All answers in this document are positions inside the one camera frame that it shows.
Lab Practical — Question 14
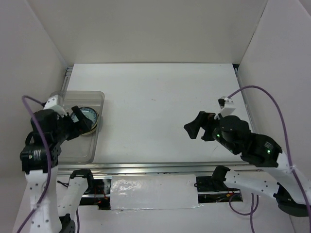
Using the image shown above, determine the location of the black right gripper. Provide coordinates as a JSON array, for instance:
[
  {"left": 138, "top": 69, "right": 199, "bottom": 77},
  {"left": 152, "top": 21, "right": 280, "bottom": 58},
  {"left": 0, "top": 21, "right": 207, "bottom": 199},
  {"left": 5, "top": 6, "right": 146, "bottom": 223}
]
[{"left": 183, "top": 110, "right": 239, "bottom": 154}]

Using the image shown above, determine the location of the blue white plate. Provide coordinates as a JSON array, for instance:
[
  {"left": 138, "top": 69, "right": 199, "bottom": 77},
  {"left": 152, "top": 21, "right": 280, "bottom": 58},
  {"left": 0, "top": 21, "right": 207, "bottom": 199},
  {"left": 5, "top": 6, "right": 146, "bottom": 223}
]
[{"left": 79, "top": 106, "right": 99, "bottom": 136}]

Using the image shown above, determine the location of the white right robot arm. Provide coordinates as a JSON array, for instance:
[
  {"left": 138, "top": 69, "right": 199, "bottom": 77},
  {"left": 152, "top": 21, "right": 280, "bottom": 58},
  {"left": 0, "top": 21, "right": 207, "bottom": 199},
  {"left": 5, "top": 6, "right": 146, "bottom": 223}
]
[{"left": 184, "top": 112, "right": 311, "bottom": 217}]

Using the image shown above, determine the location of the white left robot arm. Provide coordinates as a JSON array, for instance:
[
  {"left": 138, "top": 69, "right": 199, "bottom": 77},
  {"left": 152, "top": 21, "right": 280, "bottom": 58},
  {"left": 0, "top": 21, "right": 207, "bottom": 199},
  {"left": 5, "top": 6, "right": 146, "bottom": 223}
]
[{"left": 20, "top": 106, "right": 96, "bottom": 233}]

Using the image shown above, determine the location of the clear plastic bin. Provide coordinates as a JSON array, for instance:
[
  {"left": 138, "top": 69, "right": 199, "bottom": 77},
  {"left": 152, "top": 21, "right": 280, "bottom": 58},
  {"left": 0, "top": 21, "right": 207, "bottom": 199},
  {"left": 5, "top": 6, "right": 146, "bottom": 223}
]
[{"left": 29, "top": 90, "right": 105, "bottom": 164}]

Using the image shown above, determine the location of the white cover panel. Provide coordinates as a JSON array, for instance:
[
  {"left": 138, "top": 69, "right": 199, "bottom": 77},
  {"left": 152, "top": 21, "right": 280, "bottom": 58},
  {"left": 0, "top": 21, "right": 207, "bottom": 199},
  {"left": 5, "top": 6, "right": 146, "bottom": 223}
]
[{"left": 110, "top": 175, "right": 199, "bottom": 210}]

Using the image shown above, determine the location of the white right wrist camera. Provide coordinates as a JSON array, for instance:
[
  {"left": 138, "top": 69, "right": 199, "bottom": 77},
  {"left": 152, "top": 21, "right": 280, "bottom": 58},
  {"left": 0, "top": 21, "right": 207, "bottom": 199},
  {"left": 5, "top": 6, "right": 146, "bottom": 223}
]
[{"left": 214, "top": 97, "right": 236, "bottom": 119}]

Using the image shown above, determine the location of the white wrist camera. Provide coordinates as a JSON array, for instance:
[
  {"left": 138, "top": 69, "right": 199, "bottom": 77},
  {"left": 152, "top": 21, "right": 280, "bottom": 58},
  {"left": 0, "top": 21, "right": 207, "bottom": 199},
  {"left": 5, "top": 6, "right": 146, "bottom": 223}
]
[
  {"left": 214, "top": 97, "right": 236, "bottom": 119},
  {"left": 43, "top": 95, "right": 67, "bottom": 117}
]

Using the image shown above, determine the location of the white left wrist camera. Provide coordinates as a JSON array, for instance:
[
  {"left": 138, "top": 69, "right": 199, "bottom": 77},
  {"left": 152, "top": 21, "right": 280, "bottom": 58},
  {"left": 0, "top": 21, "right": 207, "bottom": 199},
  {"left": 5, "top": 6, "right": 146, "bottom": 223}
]
[{"left": 43, "top": 95, "right": 67, "bottom": 117}]

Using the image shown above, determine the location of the aluminium front rail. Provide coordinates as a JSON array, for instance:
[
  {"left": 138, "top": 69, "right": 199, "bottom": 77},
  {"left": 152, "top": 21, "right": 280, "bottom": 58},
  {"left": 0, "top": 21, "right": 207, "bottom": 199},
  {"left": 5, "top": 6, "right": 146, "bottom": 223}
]
[{"left": 37, "top": 162, "right": 243, "bottom": 176}]

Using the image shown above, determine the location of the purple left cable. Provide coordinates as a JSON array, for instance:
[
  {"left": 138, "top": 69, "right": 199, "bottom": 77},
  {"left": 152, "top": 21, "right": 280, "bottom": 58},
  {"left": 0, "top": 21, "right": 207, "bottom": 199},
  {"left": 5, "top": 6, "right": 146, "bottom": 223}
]
[{"left": 12, "top": 95, "right": 81, "bottom": 233}]

